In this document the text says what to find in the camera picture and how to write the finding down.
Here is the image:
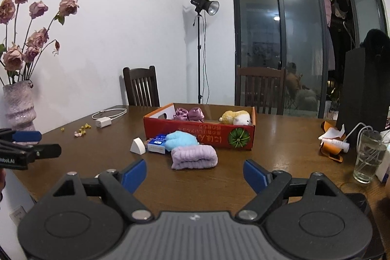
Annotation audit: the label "red cardboard box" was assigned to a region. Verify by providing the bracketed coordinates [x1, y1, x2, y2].
[144, 102, 256, 151]

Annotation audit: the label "scattered yellow petals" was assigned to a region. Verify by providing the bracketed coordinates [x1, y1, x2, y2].
[60, 124, 92, 137]

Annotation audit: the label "bunch of dried pink roses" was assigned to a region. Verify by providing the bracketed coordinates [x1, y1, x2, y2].
[0, 0, 80, 87]

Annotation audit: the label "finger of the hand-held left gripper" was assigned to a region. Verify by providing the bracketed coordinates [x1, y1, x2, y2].
[27, 143, 61, 161]
[0, 128, 42, 145]

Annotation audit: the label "white cable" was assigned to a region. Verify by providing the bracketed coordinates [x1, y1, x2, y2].
[346, 123, 374, 142]

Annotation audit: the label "black coat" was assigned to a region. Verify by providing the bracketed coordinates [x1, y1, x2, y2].
[361, 29, 390, 62]

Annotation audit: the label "yellow and white plush toy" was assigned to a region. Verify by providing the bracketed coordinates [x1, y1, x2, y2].
[219, 110, 253, 126]

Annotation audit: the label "white charger with cable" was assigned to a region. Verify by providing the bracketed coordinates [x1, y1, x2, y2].
[92, 108, 127, 128]

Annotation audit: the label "sliding glass door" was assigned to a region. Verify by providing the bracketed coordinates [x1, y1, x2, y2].
[231, 0, 390, 119]

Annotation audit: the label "black smartphone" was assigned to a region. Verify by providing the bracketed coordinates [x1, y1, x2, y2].
[344, 193, 371, 219]

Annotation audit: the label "hanging pink garment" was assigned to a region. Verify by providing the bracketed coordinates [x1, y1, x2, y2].
[323, 0, 336, 70]

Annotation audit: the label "purple towel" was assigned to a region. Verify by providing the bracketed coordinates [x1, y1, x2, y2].
[171, 145, 218, 170]

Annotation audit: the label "speckled pink vase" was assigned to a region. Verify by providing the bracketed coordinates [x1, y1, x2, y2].
[2, 80, 37, 131]

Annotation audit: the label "blue and white packet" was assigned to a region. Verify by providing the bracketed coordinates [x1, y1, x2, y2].
[147, 134, 167, 153]

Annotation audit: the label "clear drinking glass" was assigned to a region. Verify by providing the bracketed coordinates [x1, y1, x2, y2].
[353, 130, 387, 184]

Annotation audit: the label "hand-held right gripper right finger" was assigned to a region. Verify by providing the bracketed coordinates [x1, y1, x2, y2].
[237, 159, 357, 224]

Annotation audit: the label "studio light on stand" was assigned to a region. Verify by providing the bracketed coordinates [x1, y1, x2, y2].
[190, 0, 220, 104]

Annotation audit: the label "dark wooden chair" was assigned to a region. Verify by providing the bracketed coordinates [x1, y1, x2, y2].
[236, 66, 287, 115]
[123, 66, 160, 107]

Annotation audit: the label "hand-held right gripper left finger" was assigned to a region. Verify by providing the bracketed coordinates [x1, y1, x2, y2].
[33, 159, 154, 223]

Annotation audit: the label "purple satin scrunchie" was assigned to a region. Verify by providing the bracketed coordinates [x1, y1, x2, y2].
[188, 107, 205, 122]

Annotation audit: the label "orange and white wrapper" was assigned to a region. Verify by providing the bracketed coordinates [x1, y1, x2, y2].
[318, 121, 346, 163]

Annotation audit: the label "white makeup sponge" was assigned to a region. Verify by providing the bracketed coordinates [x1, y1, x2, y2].
[130, 137, 147, 154]

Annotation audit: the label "black paper bag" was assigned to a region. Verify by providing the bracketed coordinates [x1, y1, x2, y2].
[336, 47, 390, 133]

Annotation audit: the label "light blue cloth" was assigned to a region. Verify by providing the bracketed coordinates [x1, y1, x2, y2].
[165, 130, 198, 152]

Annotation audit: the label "white tube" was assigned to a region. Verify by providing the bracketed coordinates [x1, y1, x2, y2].
[323, 138, 350, 153]

